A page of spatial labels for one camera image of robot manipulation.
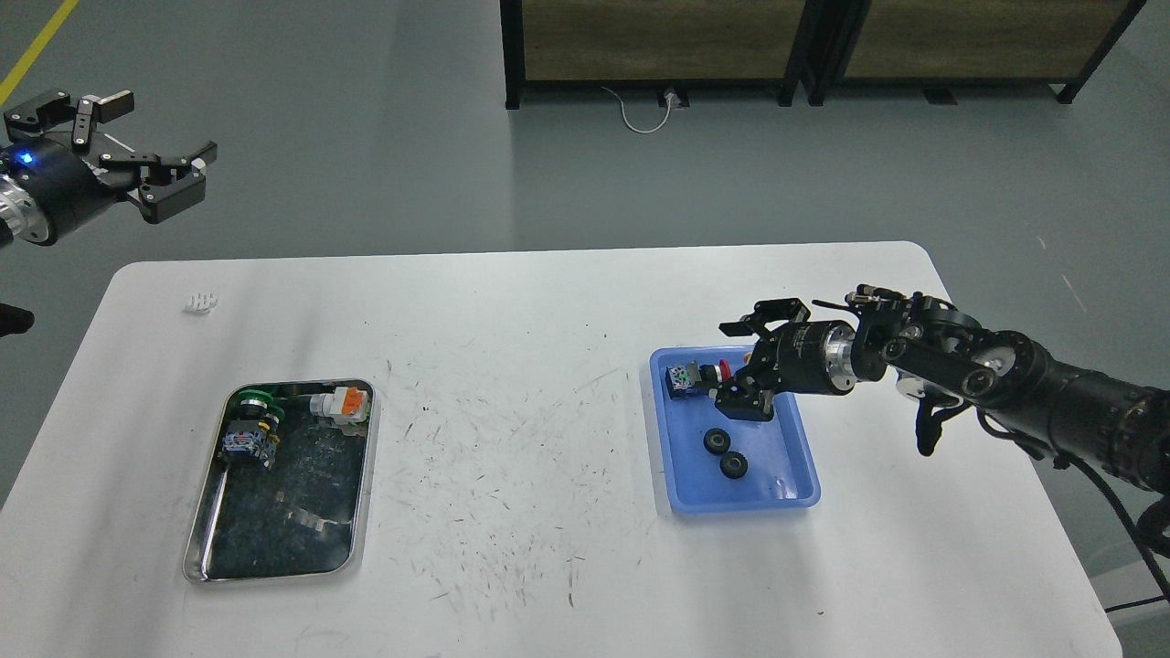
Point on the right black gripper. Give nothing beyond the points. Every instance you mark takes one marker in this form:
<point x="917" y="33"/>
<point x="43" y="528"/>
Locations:
<point x="803" y="357"/>

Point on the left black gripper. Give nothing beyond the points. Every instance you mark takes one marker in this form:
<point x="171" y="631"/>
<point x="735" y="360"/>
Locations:
<point x="49" y="192"/>

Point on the black gear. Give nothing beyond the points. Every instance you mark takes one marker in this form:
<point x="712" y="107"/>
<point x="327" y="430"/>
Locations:
<point x="733" y="465"/>
<point x="717" y="441"/>

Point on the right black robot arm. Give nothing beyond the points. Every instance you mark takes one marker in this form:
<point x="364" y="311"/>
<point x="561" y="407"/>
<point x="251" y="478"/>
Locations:
<point x="948" y="363"/>

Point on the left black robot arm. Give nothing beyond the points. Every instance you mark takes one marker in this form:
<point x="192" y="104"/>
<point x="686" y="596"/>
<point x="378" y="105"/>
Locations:
<point x="64" y="285"/>

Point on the blue plastic tray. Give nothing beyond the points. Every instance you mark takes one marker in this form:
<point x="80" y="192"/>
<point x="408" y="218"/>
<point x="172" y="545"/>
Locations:
<point x="781" y="472"/>

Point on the small white plastic piece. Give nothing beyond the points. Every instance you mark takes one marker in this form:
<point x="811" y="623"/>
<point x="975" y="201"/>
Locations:
<point x="200" y="304"/>

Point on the left wooden cabinet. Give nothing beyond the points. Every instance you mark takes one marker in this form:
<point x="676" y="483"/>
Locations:
<point x="658" y="45"/>

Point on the wooden cabinet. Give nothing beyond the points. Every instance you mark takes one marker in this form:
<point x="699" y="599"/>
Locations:
<point x="936" y="46"/>
<point x="658" y="45"/>

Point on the white orange connector block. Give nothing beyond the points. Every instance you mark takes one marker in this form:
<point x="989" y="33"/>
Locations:
<point x="345" y="408"/>

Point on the right wooden cabinet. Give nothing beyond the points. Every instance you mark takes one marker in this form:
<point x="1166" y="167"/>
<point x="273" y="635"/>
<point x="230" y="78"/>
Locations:
<point x="936" y="46"/>

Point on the silver metal tray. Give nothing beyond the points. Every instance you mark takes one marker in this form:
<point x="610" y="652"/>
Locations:
<point x="305" y="517"/>

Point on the red push button switch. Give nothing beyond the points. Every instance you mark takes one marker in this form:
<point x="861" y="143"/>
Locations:
<point x="694" y="379"/>

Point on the green push button switch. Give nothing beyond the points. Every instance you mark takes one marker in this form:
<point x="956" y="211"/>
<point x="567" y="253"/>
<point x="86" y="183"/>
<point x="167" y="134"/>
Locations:
<point x="251" y="431"/>

